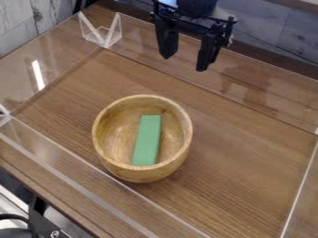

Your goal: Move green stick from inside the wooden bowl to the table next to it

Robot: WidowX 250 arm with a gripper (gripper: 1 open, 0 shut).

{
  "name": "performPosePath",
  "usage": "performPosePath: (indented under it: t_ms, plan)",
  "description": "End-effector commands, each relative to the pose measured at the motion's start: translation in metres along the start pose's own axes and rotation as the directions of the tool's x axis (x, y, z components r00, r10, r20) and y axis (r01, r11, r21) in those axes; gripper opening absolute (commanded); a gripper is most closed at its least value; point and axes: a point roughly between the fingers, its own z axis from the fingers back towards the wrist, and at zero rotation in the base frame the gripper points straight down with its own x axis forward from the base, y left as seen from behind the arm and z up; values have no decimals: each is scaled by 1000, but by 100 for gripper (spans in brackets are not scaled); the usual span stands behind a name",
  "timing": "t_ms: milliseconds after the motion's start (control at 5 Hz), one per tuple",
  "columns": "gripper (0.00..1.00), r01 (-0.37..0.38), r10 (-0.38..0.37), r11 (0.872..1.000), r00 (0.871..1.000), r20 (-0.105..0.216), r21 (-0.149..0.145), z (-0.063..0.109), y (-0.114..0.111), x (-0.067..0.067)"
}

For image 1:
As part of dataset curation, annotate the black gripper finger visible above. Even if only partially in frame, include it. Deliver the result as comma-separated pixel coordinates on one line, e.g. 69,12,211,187
196,33,220,72
155,20,179,60

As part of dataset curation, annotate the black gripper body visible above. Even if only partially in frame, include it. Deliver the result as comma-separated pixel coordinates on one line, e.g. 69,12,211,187
150,0,239,46

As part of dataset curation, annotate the wooden bowl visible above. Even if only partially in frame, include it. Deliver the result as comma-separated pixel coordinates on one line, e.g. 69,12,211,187
92,95,194,183

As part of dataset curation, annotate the green foam stick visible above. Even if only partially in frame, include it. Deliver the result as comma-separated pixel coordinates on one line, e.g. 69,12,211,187
132,115,162,166

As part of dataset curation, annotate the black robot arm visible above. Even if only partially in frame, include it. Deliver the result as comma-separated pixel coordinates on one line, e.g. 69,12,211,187
150,0,238,72

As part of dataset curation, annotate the clear acrylic corner bracket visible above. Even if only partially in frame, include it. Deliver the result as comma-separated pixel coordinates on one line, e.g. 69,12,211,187
79,11,121,48

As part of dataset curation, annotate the clear acrylic barrier wall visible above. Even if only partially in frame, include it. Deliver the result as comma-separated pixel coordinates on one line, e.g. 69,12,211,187
0,7,318,238

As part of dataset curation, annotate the black table leg bracket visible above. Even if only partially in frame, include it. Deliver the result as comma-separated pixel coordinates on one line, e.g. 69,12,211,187
28,197,63,238

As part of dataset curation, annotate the black floor cable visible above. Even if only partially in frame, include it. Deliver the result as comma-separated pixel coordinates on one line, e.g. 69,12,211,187
0,213,31,227

